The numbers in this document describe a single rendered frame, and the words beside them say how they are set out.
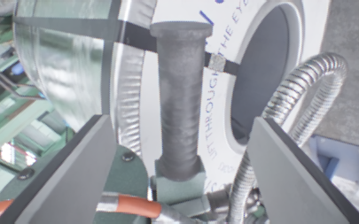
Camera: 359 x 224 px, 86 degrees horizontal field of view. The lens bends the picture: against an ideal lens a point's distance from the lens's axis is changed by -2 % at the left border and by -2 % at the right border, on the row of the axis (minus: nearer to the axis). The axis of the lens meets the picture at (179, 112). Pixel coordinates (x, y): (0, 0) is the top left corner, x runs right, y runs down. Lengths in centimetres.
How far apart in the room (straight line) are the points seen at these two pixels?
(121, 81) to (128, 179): 15
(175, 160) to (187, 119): 4
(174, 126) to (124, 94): 18
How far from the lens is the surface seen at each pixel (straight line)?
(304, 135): 28
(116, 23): 32
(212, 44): 45
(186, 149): 17
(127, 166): 24
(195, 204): 23
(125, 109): 33
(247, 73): 110
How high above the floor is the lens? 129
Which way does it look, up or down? 19 degrees down
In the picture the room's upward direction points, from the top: 137 degrees counter-clockwise
